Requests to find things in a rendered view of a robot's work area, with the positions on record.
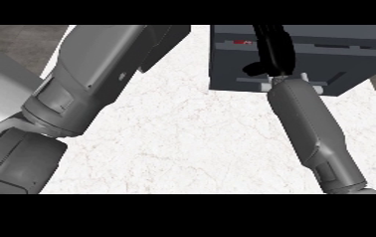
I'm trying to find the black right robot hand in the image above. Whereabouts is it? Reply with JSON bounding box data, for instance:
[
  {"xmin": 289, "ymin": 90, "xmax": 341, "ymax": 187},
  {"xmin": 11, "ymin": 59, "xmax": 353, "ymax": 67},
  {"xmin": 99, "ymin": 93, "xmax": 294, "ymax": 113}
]
[{"xmin": 241, "ymin": 25, "xmax": 298, "ymax": 78}]

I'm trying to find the dark grey appliance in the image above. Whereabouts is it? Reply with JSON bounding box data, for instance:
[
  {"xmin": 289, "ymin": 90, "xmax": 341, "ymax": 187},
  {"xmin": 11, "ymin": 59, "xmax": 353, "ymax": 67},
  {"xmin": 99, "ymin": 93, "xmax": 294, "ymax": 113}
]
[{"xmin": 208, "ymin": 25, "xmax": 376, "ymax": 98}]

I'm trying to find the pale grey flat panel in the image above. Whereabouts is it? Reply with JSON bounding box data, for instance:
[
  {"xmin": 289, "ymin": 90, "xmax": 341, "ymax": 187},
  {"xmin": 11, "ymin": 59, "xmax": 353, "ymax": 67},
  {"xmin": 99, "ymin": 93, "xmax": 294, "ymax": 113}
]
[{"xmin": 0, "ymin": 53, "xmax": 45, "ymax": 122}]

